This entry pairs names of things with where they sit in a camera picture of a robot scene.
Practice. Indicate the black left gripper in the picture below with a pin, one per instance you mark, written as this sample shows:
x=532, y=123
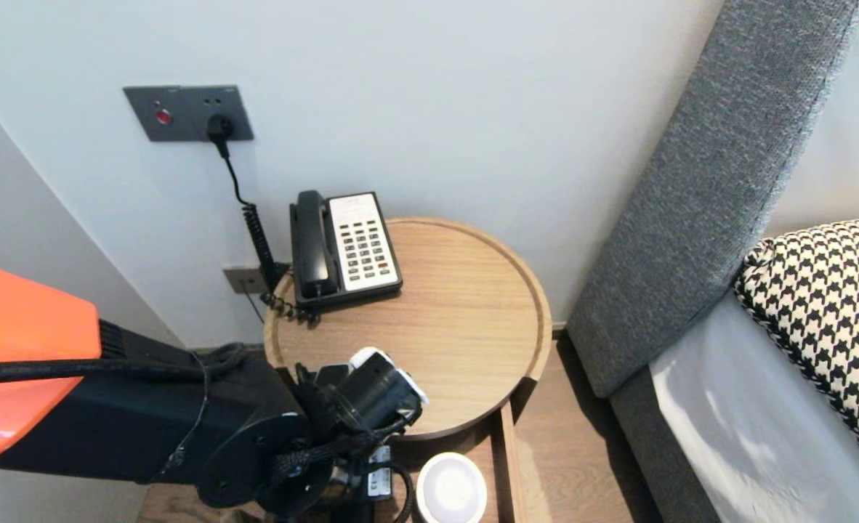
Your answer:
x=375, y=396

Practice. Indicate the white round dome device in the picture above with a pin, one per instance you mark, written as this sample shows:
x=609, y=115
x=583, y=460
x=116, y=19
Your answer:
x=451, y=488

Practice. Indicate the curved wooden table drawer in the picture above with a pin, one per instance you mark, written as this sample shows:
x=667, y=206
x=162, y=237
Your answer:
x=506, y=472

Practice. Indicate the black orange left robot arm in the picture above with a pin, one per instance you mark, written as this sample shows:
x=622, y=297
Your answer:
x=30, y=327

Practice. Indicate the round wooden side table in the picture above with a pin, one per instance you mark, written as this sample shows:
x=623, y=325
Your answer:
x=437, y=305

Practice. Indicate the brown wooden skirting board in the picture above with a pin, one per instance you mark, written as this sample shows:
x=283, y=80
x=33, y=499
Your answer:
x=257, y=351

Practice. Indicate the black white desk telephone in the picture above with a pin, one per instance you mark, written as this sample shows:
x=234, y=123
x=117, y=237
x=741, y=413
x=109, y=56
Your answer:
x=364, y=247

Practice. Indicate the black telephone handset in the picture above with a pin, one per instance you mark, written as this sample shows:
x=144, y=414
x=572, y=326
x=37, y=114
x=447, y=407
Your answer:
x=314, y=247

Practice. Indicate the grey upholstered bed base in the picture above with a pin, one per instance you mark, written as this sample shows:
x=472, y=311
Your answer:
x=655, y=457

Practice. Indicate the black power plug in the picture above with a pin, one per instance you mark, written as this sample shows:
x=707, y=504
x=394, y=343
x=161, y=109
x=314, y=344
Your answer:
x=220, y=131

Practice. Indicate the white bed sheet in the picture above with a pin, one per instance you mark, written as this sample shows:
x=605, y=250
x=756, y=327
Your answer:
x=749, y=436

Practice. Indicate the grey fabric headboard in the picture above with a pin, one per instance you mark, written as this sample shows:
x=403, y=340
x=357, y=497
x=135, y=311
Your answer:
x=713, y=181

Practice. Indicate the black white houndstooth pillow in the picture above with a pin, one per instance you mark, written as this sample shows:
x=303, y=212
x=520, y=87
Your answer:
x=829, y=319

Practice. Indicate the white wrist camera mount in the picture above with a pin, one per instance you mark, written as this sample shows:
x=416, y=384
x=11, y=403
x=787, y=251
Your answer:
x=368, y=356

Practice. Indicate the beige wall phone socket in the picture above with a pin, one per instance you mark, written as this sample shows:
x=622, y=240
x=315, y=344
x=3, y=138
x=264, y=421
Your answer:
x=244, y=278

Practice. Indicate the dark grey wall socket panel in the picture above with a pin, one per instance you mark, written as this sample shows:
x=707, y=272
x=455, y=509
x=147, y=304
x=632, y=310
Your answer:
x=182, y=110

